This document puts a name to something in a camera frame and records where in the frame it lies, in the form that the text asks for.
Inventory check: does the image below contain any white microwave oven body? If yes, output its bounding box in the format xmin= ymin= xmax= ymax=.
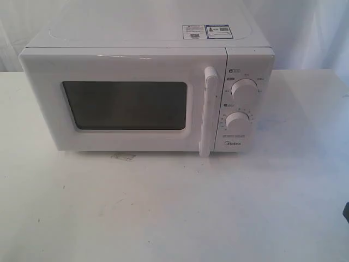
xmin=25 ymin=19 xmax=275 ymax=153

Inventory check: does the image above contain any blue white warning sticker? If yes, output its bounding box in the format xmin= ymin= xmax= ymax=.
xmin=182 ymin=25 xmax=234 ymax=39

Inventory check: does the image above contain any upper white control knob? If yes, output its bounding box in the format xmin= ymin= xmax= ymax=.
xmin=231 ymin=79 xmax=258 ymax=100

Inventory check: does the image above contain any white microwave door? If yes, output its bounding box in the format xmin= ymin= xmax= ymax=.
xmin=20 ymin=47 xmax=227 ymax=156

